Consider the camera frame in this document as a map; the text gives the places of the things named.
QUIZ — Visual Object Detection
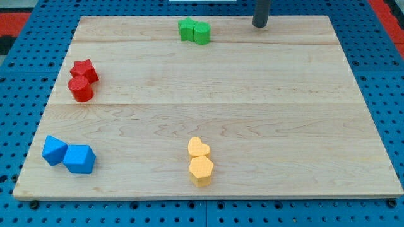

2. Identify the green cylinder block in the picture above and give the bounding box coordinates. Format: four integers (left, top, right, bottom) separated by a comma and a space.
194, 22, 211, 45

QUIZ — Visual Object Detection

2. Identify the green star block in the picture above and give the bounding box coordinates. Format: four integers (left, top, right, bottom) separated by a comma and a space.
177, 17, 196, 42

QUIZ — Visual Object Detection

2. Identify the red star block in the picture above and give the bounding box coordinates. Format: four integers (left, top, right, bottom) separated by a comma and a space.
69, 59, 99, 83

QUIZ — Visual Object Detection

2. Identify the blue cube block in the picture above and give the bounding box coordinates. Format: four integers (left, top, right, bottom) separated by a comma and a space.
62, 144, 96, 174

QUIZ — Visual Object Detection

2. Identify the yellow hexagon block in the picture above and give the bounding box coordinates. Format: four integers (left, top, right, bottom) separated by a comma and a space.
188, 156, 214, 187

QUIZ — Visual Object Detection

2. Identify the red cylinder block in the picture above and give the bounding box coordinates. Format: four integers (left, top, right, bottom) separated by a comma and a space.
68, 76, 94, 102

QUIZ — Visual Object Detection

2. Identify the yellow heart block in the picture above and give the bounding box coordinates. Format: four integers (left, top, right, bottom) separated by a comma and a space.
187, 137, 211, 159

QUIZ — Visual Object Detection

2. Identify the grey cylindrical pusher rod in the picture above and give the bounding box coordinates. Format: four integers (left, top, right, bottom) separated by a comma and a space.
252, 0, 272, 28

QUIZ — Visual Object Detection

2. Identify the wooden board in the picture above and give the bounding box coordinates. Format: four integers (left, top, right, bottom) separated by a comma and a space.
13, 16, 403, 201

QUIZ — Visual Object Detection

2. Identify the blue triangular block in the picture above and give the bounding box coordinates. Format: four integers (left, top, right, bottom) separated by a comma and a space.
42, 135, 68, 166

